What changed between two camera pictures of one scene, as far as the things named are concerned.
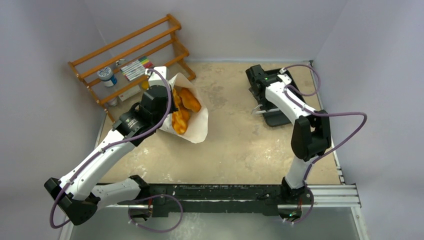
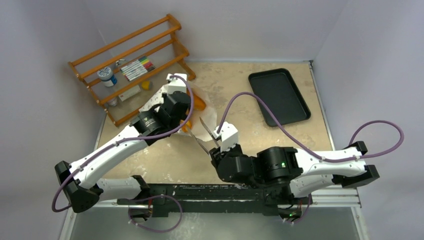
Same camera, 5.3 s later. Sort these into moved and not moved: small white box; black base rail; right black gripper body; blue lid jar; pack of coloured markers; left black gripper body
Moved: left black gripper body; right black gripper body
Not moved: small white box; pack of coloured markers; blue lid jar; black base rail
